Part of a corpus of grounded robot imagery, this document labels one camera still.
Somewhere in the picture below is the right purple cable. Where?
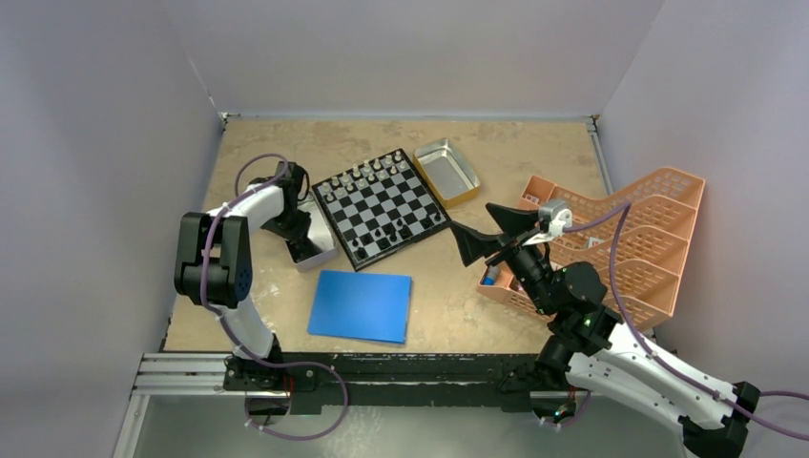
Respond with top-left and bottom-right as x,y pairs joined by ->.
562,200 -> 809,441

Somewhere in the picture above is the orange plastic tiered organizer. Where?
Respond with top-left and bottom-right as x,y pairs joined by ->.
517,167 -> 706,331

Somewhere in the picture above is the black and silver chessboard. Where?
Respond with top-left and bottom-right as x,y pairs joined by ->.
313,155 -> 451,272

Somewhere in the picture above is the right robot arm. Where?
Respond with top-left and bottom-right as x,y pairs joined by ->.
450,199 -> 761,457

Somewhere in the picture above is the gold rectangular metal tin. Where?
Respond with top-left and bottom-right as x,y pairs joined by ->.
413,138 -> 481,209

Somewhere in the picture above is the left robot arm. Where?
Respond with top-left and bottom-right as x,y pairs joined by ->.
174,157 -> 318,390

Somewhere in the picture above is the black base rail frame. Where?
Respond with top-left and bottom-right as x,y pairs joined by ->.
133,352 -> 584,416

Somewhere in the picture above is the blue capped small bottle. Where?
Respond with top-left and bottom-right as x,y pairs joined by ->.
481,265 -> 501,286

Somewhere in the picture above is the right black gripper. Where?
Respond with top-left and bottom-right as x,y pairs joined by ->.
446,204 -> 555,315

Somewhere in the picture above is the white chess piece row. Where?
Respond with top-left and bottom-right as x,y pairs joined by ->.
313,150 -> 421,201

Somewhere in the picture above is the blue folder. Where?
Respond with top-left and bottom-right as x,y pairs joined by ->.
307,270 -> 412,344

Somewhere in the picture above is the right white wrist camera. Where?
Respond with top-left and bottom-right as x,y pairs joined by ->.
521,198 -> 573,246

